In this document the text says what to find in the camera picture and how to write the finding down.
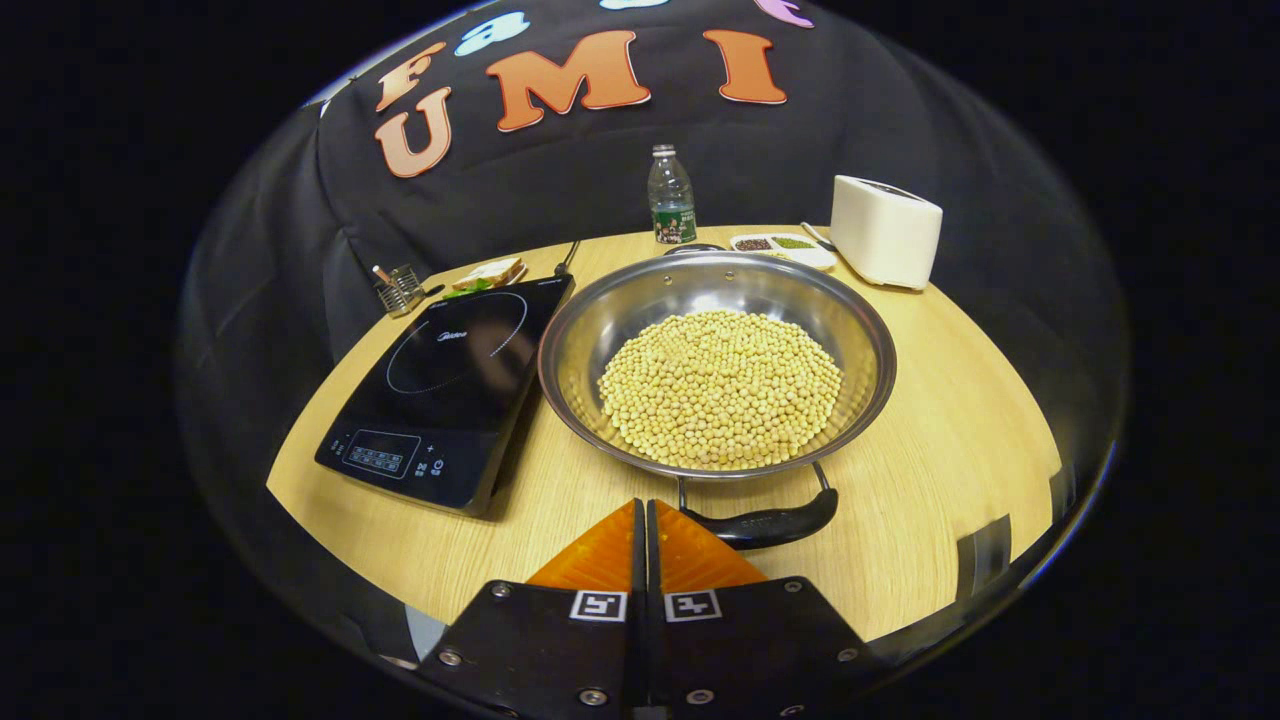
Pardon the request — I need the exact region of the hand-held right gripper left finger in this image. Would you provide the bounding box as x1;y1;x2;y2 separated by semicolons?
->
415;498;647;720

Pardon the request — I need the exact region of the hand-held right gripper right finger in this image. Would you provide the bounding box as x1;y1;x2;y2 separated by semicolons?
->
645;498;881;720

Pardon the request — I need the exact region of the pile of yellow soybeans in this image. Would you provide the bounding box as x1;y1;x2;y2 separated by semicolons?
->
597;310;846;471

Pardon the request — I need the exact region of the black induction cooktop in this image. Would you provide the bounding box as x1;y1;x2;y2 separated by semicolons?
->
314;275;576;518

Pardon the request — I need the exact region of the stainless steel pot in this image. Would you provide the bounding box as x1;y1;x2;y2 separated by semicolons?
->
537;243;898;551

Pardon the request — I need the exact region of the sandwich on small plate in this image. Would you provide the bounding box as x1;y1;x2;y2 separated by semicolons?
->
445;257;528;298

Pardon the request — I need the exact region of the white divided bean plate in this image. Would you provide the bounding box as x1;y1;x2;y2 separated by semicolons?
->
729;232;838;271

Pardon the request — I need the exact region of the white toaster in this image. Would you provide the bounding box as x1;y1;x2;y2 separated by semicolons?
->
830;175;944;291

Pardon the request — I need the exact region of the clear plastic water bottle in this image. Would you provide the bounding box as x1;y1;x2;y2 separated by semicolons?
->
647;144;698;246

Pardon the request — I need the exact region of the wire utensil basket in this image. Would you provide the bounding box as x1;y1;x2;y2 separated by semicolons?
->
372;263;446;319

